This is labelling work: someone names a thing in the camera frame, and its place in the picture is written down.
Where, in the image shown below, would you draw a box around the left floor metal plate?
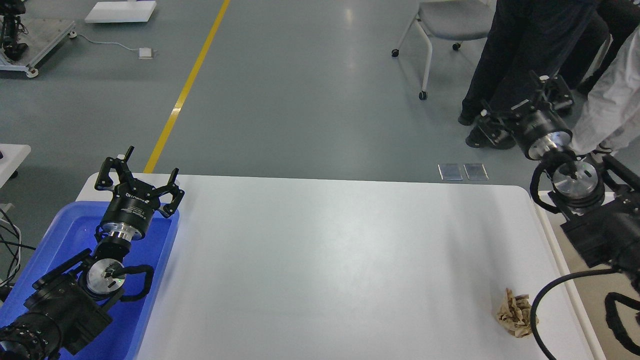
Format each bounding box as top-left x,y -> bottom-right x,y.
438,162 -> 464,182

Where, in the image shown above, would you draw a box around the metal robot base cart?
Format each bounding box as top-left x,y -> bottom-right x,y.
0,0 -> 77,78

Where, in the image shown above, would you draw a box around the blue plastic bin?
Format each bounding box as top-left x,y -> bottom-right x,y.
0,201 -> 180,360

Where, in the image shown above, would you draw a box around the white flat board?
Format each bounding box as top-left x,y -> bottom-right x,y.
84,0 -> 157,24

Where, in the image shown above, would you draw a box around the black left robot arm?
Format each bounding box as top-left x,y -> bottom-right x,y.
1,146 -> 185,360

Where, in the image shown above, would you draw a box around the white power adapter with cable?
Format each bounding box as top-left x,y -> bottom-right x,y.
77,33 -> 156,60

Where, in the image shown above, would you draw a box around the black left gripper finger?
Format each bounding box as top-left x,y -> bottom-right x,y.
151,168 -> 186,219
94,146 -> 136,193

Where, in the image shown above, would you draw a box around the white side table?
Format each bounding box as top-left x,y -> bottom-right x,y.
0,143 -> 32,188

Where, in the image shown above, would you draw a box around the seated person in black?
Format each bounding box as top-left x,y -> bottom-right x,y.
558,0 -> 640,96

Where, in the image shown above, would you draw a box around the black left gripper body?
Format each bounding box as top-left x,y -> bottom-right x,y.
100,180 -> 161,240

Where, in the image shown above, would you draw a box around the right floor metal plate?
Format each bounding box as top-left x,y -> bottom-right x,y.
463,162 -> 489,182

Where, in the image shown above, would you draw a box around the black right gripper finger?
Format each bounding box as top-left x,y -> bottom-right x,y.
477,100 -> 516,150
529,71 -> 575,115

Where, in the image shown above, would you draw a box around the grey office chair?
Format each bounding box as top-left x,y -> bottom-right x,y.
391,0 -> 494,101

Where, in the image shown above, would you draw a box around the person in white trousers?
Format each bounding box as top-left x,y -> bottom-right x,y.
570,28 -> 640,155

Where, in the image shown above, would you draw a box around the floor metal plate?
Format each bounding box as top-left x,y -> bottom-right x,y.
463,162 -> 489,182
438,162 -> 464,182

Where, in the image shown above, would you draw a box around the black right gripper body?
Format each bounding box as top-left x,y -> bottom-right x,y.
509,101 -> 572,161

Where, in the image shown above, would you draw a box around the black cables at left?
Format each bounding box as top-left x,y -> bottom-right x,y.
0,207 -> 37,301

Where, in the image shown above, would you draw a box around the person in dark trousers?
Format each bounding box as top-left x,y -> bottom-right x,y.
458,0 -> 606,125

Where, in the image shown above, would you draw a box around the crumpled brown paper ball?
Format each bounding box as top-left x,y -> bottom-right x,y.
495,287 -> 533,338

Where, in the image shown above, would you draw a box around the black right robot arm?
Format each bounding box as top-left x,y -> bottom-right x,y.
477,71 -> 640,359

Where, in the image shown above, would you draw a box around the beige plastic bin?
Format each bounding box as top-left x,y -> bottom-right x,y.
534,204 -> 639,360

